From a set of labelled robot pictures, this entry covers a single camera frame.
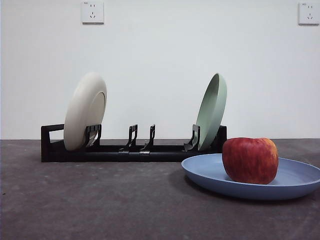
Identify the blue plate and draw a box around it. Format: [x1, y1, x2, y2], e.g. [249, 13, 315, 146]
[181, 153, 320, 201]

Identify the red yellow apple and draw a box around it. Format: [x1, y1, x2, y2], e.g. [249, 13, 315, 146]
[222, 136, 279, 185]

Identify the green plate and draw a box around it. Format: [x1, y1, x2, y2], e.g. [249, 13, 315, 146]
[194, 72, 228, 151]

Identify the black plate rack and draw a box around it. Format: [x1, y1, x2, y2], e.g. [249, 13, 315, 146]
[40, 123, 228, 163]

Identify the cream plate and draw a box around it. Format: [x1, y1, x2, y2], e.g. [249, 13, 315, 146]
[63, 71, 108, 152]

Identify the white wall socket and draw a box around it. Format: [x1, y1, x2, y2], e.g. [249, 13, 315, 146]
[81, 1, 105, 25]
[297, 2, 320, 26]

